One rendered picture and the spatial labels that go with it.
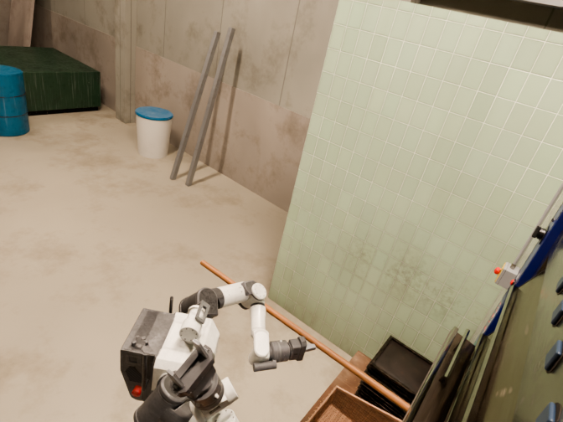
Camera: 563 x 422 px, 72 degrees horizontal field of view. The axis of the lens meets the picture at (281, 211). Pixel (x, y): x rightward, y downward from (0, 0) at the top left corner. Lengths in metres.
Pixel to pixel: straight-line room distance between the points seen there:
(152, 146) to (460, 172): 4.56
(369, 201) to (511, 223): 0.88
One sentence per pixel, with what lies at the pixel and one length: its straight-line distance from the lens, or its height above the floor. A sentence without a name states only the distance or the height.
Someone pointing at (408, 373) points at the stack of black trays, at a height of 0.90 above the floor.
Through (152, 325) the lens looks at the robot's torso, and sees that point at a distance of 1.50.
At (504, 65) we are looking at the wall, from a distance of 2.46.
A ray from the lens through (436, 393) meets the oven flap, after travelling 1.58.
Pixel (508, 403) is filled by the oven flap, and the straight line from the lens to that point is 1.08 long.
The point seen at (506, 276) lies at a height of 1.48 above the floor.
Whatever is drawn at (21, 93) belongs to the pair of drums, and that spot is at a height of 0.60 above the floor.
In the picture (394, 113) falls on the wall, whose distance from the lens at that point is 2.63.
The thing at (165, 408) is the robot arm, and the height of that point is 1.39.
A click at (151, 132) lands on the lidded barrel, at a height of 0.41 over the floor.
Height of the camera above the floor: 2.49
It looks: 29 degrees down
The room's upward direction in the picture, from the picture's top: 13 degrees clockwise
